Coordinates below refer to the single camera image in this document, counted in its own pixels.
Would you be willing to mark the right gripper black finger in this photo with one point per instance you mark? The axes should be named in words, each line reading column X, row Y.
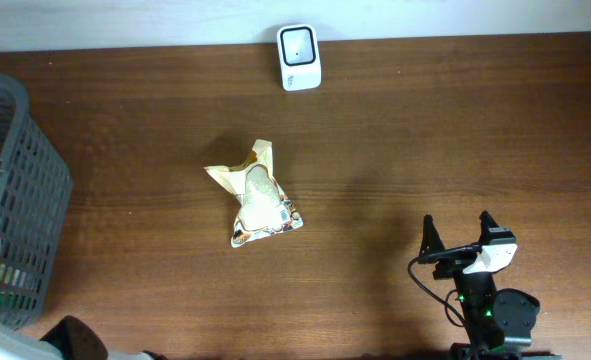
column 431, row 241
column 488, row 228

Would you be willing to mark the beige snack bag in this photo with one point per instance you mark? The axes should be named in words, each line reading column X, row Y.
column 265, row 209

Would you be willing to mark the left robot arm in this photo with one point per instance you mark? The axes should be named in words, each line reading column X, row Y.
column 69, row 339

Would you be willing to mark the grey plastic basket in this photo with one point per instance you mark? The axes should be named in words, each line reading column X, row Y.
column 35, row 188

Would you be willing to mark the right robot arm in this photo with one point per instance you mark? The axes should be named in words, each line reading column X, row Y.
column 498, row 323

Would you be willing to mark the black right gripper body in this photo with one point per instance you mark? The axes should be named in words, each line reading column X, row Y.
column 472, row 287

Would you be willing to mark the white barcode scanner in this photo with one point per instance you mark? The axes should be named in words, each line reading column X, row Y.
column 299, row 57

